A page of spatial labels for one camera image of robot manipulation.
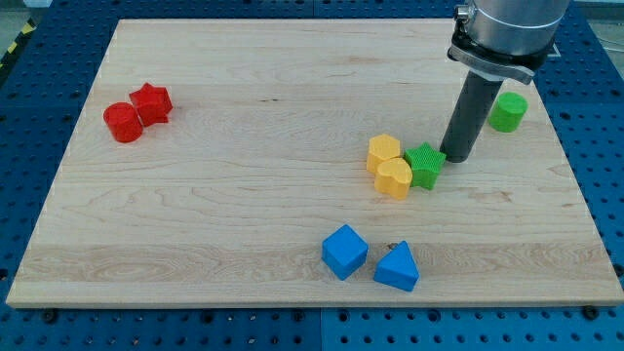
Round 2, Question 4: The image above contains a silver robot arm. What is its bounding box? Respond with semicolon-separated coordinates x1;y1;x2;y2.
448;0;569;85

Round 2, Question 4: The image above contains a light wooden board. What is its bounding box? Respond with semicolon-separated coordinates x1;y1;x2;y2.
7;19;623;309

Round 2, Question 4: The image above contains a yellow hexagon block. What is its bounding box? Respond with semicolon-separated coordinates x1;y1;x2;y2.
366;134;401;174

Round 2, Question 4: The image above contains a yellow heart block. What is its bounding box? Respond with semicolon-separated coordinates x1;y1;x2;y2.
374;158;412;200

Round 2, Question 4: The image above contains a blue cube block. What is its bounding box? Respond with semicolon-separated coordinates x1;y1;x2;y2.
322;224;370;281

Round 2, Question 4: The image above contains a green star block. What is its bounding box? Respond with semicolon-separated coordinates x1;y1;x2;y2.
404;142;447;190

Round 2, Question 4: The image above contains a blue triangle block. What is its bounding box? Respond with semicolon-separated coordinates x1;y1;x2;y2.
373;241;420;292

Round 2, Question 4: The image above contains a red star block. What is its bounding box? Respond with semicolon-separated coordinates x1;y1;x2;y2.
129;83;173;127

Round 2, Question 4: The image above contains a dark grey cylindrical pointer tool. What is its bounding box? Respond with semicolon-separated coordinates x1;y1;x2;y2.
439;71;502;163

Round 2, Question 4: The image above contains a red cylinder block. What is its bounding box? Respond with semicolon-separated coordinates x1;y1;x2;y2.
103;102;143;143

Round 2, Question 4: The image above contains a green cylinder block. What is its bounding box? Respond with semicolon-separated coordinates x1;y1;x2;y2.
487;92;528;133

